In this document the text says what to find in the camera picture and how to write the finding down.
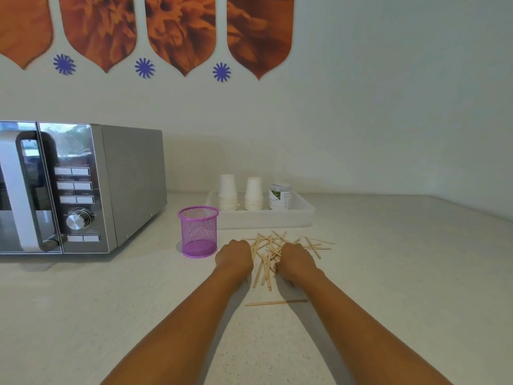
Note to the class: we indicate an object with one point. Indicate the orange floral wall decal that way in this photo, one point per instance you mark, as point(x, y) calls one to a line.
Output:
point(180, 30)
point(98, 27)
point(22, 27)

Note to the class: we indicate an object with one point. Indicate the person's right hand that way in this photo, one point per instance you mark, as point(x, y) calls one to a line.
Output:
point(297, 263)

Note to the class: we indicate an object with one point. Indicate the purple mesh pen cup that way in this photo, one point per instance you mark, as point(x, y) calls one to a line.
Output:
point(198, 233)

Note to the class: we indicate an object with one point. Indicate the silver microwave oven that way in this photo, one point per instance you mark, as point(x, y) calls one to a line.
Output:
point(120, 184)

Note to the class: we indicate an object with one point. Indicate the person's left hand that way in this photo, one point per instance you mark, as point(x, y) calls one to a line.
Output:
point(234, 257)

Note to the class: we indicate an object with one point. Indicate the white plastic tray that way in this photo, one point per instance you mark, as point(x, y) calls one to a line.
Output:
point(260, 219)

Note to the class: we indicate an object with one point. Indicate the person's right forearm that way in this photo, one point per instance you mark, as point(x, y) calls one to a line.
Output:
point(360, 332)

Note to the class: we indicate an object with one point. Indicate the stack of white paper cups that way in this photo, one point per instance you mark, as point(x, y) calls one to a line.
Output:
point(253, 194)
point(228, 193)

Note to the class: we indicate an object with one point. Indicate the person's left forearm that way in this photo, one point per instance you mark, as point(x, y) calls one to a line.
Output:
point(176, 332)

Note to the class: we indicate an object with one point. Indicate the person's right fingers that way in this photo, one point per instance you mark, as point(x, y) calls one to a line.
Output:
point(293, 248)

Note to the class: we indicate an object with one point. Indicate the white round counter grommet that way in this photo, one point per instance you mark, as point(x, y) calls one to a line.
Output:
point(179, 246)

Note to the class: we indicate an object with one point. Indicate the pile of wooden stir sticks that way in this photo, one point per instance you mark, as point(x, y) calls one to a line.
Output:
point(266, 263)

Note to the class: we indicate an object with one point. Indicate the single long wooden stick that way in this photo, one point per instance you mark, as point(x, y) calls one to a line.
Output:
point(276, 303)

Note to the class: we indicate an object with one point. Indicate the silver microwave knob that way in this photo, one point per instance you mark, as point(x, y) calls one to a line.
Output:
point(78, 219)

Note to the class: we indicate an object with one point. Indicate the person's left fingers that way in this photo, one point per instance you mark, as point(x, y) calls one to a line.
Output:
point(239, 244)

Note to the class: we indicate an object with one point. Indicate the white jar with green label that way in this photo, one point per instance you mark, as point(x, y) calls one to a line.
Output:
point(280, 197)

